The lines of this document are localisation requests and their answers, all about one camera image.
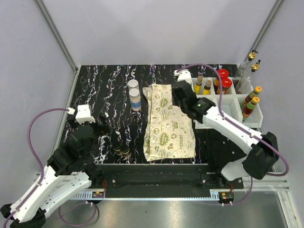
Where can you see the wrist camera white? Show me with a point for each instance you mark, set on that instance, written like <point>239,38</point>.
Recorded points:
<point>81,115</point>
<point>183,75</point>

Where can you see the yellow-cap sauce bottle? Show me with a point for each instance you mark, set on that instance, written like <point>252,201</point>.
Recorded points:
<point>254,93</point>
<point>249,107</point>

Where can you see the blue-label spice jar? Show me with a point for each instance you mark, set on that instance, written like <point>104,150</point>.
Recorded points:
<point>135,99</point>

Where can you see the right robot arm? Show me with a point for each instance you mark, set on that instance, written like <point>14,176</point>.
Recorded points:
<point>261,149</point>

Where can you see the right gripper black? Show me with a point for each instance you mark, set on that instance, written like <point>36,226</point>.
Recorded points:
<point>175,101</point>

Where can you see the gold-top glass oil bottle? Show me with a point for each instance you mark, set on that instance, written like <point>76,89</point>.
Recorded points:
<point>243,69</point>

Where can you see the grey-lid spice jar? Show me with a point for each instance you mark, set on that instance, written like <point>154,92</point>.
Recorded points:
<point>133,84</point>

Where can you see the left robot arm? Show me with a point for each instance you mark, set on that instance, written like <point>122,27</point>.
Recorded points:
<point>70,169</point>

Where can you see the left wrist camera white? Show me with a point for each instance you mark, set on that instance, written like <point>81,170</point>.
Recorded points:
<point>81,115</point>

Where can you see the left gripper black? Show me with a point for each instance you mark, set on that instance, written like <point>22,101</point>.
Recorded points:
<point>104,128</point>

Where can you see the black folded shirt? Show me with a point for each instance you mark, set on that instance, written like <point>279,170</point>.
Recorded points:
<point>215,149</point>

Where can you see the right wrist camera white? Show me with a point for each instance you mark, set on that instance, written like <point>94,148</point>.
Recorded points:
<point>183,75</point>

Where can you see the white compartment organizer bin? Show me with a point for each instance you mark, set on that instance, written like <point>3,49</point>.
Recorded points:
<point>231,103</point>

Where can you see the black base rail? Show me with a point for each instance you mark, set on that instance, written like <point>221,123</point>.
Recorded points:
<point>164,181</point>

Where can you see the red-lid chili jar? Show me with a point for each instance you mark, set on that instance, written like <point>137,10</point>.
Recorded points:
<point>223,73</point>
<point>226,85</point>

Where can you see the brown-cap yellow-label bottle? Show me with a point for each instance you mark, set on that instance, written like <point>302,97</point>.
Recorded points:
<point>207,88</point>

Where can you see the small brown-cap bottle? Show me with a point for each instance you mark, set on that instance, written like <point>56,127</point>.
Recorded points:
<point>197,86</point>

